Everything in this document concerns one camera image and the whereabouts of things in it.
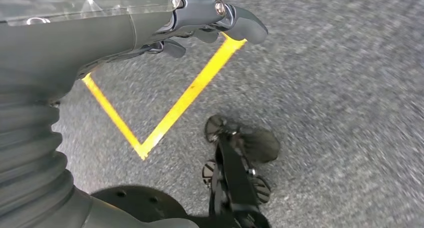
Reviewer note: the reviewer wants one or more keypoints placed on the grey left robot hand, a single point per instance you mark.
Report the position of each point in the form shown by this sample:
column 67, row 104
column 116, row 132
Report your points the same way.
column 66, row 44

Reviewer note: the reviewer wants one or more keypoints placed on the yellow floor tape outline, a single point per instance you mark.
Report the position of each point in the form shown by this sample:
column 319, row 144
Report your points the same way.
column 185, row 98

